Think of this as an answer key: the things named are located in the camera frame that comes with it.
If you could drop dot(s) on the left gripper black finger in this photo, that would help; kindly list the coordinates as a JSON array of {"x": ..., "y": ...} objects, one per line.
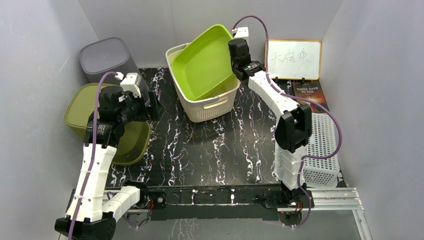
[
  {"x": 154, "y": 101},
  {"x": 153, "y": 113}
]

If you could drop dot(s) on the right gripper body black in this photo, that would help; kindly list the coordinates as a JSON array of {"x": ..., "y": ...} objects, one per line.
[{"x": 234, "y": 65}]

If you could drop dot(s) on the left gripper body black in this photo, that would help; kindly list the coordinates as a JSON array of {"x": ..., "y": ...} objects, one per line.
[{"x": 135, "y": 109}]

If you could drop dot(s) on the olive green slatted bin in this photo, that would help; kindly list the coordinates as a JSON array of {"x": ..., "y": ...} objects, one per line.
[{"x": 132, "y": 145}]

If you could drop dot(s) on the lime green plastic basin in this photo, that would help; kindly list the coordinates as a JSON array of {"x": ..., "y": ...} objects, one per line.
[{"x": 204, "y": 65}]

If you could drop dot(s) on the grey slatted bin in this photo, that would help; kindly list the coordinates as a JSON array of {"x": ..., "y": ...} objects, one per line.
[{"x": 107, "y": 55}]

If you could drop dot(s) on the pale green colander basket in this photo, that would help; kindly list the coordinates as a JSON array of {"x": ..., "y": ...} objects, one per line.
[{"x": 323, "y": 145}]

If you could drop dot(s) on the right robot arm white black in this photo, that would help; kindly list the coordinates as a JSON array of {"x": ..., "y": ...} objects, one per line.
[{"x": 293, "y": 122}]

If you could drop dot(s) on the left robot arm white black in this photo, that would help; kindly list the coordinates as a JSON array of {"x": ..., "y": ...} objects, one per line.
[{"x": 94, "y": 175}]

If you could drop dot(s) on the cream perforated storage basket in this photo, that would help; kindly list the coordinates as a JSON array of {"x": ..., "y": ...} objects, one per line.
[{"x": 220, "y": 103}]

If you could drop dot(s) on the dark book three days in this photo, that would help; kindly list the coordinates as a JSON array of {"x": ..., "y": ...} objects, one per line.
[{"x": 310, "y": 90}]

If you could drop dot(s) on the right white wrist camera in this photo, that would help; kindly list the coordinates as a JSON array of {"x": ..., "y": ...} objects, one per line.
[{"x": 241, "y": 33}]

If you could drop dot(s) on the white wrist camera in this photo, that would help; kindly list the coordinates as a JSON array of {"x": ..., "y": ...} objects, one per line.
[
  {"x": 241, "y": 33},
  {"x": 130, "y": 82}
]

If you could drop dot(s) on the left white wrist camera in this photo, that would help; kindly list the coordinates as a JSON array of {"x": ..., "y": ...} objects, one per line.
[{"x": 130, "y": 82}]

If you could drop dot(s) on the small whiteboard orange frame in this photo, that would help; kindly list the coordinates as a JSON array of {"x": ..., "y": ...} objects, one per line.
[{"x": 294, "y": 59}]

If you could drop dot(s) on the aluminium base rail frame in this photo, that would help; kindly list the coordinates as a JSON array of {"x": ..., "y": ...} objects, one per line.
[{"x": 246, "y": 201}]

